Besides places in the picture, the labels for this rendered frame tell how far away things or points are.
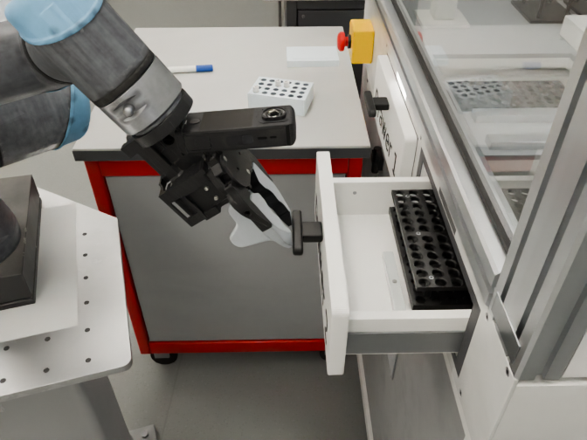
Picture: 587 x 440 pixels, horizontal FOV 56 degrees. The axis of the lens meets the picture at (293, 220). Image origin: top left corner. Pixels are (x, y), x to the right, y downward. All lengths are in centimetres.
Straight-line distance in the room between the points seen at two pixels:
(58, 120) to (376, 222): 45
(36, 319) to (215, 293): 64
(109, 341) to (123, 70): 38
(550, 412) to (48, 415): 76
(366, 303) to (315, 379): 95
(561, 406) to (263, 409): 110
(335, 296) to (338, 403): 103
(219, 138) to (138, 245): 77
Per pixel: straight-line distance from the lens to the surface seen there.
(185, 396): 161
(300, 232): 65
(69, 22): 52
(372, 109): 90
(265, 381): 161
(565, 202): 41
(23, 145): 78
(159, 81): 54
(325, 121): 116
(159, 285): 139
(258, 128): 55
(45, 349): 79
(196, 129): 56
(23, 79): 61
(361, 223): 78
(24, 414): 102
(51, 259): 91
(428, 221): 70
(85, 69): 53
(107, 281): 85
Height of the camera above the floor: 134
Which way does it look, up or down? 40 degrees down
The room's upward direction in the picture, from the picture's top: straight up
